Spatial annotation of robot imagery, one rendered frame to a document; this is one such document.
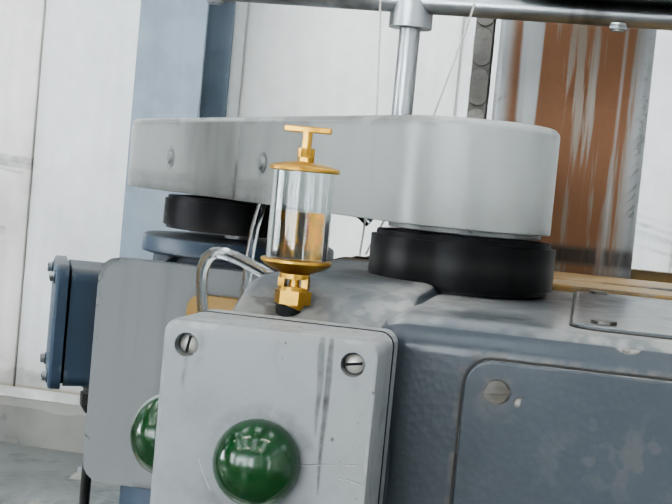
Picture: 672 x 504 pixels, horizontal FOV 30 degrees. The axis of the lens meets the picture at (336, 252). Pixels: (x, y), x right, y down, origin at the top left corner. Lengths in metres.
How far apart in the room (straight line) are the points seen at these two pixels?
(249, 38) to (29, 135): 1.17
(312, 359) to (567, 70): 0.57
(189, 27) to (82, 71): 0.82
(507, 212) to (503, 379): 0.13
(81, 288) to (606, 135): 0.40
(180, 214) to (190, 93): 4.52
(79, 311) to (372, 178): 0.37
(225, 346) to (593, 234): 0.56
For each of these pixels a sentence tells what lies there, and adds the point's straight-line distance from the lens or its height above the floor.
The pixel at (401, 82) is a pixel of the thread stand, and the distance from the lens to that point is 0.81.
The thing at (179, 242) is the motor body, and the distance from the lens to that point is 0.92.
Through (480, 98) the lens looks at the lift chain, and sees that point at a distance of 1.01.
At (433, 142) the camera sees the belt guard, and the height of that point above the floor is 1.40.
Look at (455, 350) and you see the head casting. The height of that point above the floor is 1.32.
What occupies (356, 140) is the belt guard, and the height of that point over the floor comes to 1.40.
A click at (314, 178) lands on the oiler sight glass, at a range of 0.49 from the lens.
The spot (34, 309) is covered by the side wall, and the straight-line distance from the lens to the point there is 6.22.
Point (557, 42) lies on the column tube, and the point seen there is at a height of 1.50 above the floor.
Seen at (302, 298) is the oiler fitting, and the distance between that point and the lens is 0.50.
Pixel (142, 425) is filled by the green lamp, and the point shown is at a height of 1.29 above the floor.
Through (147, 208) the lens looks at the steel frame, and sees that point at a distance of 5.50.
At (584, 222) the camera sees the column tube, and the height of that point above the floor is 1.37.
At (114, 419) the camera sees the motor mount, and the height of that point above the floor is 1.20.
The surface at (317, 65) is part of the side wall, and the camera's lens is 5.79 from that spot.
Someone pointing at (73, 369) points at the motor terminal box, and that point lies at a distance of 0.93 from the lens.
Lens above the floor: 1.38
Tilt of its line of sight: 3 degrees down
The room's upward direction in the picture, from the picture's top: 5 degrees clockwise
